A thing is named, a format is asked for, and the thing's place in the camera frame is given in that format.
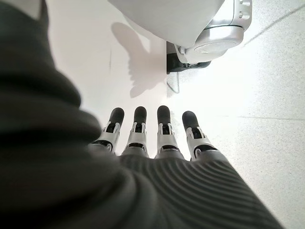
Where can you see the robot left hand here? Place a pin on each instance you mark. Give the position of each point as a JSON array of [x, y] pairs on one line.
[[71, 179]]

